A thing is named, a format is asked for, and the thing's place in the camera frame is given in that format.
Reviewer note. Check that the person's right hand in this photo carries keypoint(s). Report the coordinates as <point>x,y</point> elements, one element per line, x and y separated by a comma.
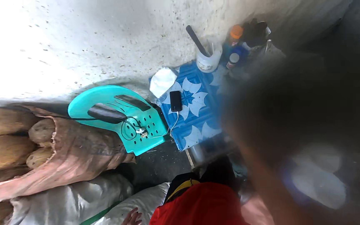
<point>295,109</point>

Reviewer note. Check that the person's left hand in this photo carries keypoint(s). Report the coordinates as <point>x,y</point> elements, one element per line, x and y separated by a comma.
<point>132,218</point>

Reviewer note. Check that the person's left fingers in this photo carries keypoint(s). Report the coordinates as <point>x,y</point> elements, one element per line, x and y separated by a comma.
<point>135,214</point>

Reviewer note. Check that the person's right forearm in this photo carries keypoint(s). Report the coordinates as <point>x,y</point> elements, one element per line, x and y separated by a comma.
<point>270,190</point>

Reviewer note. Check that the silvery white sack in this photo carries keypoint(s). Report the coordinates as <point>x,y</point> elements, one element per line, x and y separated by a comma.
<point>73,200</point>

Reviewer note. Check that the person's body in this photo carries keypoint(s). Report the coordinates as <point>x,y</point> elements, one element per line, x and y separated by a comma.
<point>202,206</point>

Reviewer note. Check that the turquoise plastic chair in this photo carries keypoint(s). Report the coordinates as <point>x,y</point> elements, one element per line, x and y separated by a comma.
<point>145,143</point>

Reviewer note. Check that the white power adapter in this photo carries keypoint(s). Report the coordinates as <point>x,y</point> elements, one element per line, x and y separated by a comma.
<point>142,132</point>

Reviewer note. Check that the reddish brown woven sack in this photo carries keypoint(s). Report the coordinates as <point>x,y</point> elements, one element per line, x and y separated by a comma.
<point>77,150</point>

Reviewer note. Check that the person's legs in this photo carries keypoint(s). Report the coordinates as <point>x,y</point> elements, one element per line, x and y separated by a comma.
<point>219,172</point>

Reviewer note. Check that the black smartphone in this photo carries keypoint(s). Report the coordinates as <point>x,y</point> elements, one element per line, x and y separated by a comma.
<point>176,101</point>

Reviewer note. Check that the pale pink sack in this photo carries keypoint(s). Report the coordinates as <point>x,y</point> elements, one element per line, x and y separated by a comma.
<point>256,212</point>

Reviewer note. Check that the blue white floral table cover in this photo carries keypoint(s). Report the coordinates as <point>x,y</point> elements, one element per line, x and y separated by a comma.
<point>195,106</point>

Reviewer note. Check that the crumpled white bag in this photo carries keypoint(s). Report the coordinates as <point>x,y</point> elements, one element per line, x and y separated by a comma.
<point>162,82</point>

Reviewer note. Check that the pile of brown tubers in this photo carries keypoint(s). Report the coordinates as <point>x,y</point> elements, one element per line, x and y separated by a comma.
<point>5,151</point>

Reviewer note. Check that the white plastic container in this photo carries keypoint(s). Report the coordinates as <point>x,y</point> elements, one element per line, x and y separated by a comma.
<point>207,64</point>

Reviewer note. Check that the blue bottle with white cap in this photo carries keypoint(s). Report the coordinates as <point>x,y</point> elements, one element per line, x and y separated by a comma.
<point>233,58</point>

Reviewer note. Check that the blurred whitish rounded object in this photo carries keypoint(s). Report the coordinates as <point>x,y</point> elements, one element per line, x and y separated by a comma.
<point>320,184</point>

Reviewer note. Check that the bottle with orange cap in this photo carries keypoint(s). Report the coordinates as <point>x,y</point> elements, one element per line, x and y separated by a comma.
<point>236,32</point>

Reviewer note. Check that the clear plastic bag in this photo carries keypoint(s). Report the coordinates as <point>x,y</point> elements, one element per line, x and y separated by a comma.
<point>270,51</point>

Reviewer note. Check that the dark rounded object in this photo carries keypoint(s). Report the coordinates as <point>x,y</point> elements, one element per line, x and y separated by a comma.
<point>255,32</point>

